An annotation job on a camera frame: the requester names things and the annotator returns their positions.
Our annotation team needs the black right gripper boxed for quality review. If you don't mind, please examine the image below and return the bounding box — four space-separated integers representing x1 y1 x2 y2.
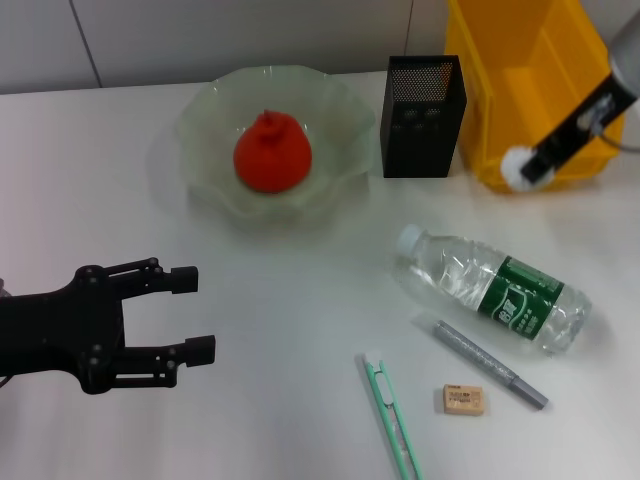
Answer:
519 73 639 184

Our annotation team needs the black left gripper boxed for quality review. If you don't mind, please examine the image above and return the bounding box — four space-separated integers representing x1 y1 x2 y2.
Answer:
0 257 217 396

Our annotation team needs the white paper ball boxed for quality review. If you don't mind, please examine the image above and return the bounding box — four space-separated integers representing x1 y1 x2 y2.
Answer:
501 144 554 194

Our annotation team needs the clear green-label water bottle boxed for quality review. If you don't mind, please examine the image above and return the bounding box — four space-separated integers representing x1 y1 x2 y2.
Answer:
389 223 593 357

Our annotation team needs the red-orange fruit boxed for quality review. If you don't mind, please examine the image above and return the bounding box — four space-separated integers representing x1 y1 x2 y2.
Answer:
233 108 314 195

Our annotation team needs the black mesh pen holder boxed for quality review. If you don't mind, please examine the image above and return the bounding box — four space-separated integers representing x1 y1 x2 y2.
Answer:
379 54 468 180

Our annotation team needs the green glass fruit bowl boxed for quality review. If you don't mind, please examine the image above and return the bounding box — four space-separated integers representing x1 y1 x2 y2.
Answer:
175 65 377 234

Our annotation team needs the grey marker pen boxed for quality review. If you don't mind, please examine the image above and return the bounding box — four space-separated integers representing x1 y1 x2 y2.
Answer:
432 319 550 411

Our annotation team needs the small beige eraser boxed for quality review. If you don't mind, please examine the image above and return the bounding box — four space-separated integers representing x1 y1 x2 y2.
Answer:
442 383 485 415

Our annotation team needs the yellow plastic bin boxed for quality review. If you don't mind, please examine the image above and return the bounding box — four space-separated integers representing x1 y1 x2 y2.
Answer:
444 0 630 194

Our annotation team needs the grey right gripper cable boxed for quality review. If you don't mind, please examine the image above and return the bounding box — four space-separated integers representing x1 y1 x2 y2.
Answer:
577 93 640 152

